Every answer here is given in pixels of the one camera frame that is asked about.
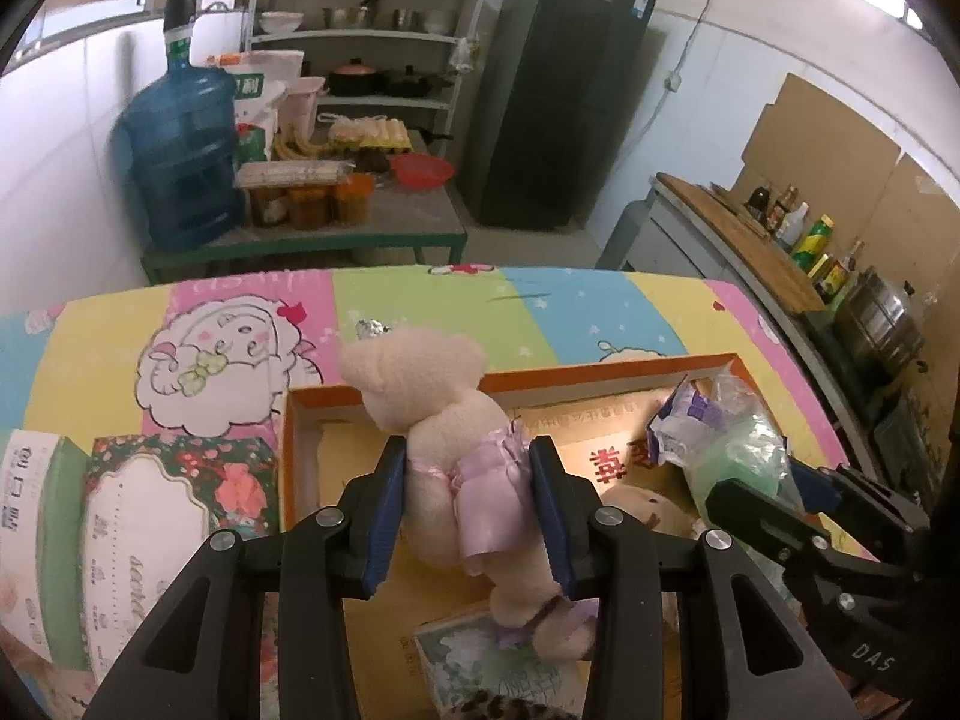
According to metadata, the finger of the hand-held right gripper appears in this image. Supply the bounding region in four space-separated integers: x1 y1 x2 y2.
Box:
784 457 935 541
703 474 833 586

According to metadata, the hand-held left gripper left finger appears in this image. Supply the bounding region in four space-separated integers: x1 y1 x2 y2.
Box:
79 435 412 720

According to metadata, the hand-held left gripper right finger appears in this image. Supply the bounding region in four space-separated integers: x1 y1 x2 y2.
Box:
527 435 860 720

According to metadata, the pale green plastic bag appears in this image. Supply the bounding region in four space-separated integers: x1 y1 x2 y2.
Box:
679 371 800 522

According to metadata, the shallow orange cardboard box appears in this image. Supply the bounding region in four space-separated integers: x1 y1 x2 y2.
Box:
281 352 878 720

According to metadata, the cream teddy bear lilac dress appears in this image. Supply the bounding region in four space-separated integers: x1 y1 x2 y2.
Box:
339 326 601 662

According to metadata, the black gas stove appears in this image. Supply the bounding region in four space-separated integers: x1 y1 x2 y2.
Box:
870 390 947 512

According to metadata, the small floral tissue packet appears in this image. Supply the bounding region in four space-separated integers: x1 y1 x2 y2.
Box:
412 611 586 720

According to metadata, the stainless steel pot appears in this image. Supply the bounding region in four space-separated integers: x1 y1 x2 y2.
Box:
832 266 928 380

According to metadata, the dark jar yellow label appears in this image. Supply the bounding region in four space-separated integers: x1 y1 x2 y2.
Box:
811 255 853 305

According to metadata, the colourful printed bed sheet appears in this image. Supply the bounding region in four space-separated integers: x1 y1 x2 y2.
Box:
0 262 878 720

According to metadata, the large floral tissue pack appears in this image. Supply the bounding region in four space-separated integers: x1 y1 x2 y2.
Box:
79 435 282 691

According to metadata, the green yellow bottle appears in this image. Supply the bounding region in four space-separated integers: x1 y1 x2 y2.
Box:
791 214 836 275

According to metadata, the wooden cutting board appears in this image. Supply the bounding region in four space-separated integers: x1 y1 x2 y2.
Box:
656 172 826 314

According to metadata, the white plastic bottle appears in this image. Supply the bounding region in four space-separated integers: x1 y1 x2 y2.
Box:
780 202 812 252

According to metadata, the grey kitchen counter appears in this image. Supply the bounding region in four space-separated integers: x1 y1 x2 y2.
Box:
645 180 893 481

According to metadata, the brown cardboard sheet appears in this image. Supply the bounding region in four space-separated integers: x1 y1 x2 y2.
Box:
739 73 905 200
855 152 960 295

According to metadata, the low green metal table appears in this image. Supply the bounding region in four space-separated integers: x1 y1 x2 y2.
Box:
142 180 470 286

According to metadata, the grey gas cylinder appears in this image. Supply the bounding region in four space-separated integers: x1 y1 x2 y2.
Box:
596 195 661 272

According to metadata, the jar of orange preserve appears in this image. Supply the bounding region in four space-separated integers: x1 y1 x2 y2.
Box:
289 184 335 233
251 184 290 230
334 174 376 227

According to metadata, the green tissue box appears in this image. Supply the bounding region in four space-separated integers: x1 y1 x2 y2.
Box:
0 429 95 672

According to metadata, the red plastic basket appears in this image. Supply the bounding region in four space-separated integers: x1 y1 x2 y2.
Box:
390 152 455 193

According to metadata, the clear plastic food container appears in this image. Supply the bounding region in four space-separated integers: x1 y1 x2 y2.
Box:
234 160 353 189

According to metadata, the plastic bag of yellow food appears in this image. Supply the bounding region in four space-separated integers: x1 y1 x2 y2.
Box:
319 112 413 155

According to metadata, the blue water jug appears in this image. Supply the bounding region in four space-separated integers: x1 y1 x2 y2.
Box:
112 64 248 252

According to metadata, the pink plastic bin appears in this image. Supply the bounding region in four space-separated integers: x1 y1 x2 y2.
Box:
281 76 328 137

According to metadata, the dark grey fridge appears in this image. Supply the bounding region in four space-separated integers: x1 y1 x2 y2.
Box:
457 0 657 230

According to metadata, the black clay pot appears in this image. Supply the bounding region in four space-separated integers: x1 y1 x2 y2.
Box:
330 58 380 98

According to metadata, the white flour sack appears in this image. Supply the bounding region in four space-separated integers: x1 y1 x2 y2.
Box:
223 51 290 130

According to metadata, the white metal shelf rack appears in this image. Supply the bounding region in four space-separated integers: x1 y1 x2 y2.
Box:
244 0 488 137

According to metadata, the black water pump dispenser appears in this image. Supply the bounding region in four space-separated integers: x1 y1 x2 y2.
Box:
163 0 200 68

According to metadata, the white wall cable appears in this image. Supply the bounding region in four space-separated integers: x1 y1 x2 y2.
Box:
630 0 732 166

